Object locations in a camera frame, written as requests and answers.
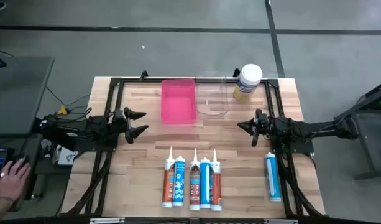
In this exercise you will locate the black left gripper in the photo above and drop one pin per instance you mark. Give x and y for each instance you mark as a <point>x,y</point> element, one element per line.
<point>120,126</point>

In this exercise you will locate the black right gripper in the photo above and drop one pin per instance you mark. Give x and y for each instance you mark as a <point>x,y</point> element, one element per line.
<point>263,126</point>

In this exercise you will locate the orange sealant tube with nozzle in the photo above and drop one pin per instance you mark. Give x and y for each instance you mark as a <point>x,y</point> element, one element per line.
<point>168,186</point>
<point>194,186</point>
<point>216,189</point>

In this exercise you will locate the blue silicone tube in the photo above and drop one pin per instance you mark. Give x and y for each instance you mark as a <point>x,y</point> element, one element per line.
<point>272,177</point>
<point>205,183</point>

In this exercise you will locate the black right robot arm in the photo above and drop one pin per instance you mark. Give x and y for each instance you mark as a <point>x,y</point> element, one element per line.
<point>317,127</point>

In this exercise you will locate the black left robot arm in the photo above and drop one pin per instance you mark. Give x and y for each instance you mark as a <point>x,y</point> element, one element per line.
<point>84,127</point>

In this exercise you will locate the Lysol wipes canister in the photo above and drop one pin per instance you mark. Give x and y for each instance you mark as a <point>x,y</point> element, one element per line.
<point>250,76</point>

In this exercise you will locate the clear plastic bin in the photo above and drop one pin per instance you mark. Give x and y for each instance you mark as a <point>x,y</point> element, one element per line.
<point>212,107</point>

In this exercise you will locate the pink plastic bin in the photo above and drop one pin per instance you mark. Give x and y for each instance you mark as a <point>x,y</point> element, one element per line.
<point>177,102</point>

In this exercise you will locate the black table clamp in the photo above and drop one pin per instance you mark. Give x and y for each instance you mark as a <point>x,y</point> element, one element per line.
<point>236,73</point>
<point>143,75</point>

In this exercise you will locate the white cardboard box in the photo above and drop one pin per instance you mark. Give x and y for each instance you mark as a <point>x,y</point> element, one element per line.
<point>66,157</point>

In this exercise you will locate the black metal table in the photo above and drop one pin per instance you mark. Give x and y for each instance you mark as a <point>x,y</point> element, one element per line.
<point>365,146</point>

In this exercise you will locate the grey side table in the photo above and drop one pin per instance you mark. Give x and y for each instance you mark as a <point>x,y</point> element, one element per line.
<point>19,93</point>

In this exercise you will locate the person's hand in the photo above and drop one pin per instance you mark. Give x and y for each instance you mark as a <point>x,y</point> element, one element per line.
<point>13,183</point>

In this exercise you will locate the silver metal bracket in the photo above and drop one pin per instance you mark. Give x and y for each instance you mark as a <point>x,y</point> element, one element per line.
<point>106,220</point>
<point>280,221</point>

